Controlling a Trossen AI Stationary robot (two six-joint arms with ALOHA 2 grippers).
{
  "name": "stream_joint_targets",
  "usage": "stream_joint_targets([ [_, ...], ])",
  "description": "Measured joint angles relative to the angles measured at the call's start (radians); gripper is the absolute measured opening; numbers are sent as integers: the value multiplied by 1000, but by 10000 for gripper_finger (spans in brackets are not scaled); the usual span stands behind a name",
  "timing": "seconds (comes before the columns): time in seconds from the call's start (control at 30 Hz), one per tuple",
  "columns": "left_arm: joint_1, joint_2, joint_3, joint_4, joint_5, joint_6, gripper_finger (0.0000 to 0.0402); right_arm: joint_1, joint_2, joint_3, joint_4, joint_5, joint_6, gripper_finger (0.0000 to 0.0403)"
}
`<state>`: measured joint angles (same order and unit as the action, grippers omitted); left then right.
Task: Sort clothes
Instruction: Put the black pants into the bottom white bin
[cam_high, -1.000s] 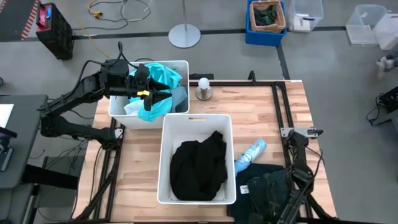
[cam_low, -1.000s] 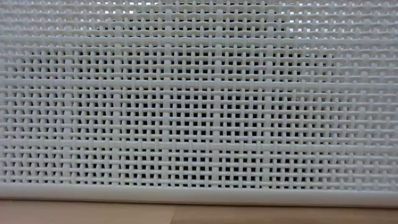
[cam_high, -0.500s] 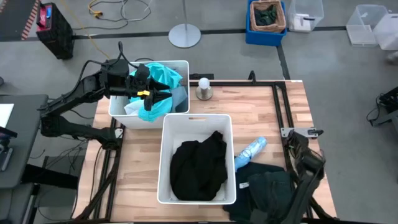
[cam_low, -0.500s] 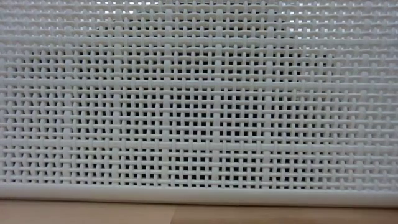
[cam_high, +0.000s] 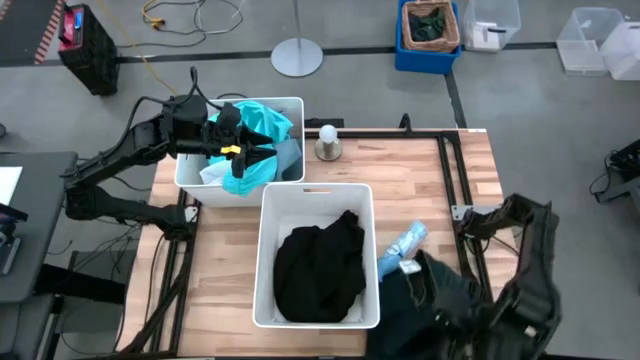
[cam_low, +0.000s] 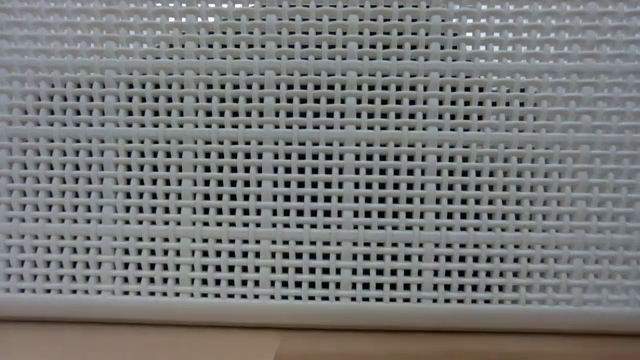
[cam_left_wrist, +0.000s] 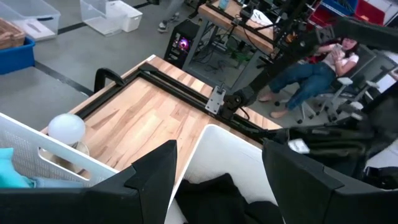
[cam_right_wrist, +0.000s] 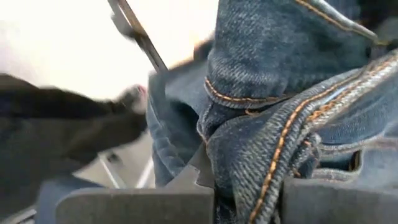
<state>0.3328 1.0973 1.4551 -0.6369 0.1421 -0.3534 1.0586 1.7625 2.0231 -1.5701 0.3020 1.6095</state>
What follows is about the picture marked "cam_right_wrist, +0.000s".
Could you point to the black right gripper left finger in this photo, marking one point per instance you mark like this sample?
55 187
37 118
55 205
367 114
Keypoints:
140 205

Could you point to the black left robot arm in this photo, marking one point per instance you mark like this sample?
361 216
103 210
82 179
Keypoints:
46 133

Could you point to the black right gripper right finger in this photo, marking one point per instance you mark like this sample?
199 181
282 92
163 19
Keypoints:
342 202

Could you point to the dark blue denim jeans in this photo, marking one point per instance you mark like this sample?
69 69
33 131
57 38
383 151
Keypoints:
264 109

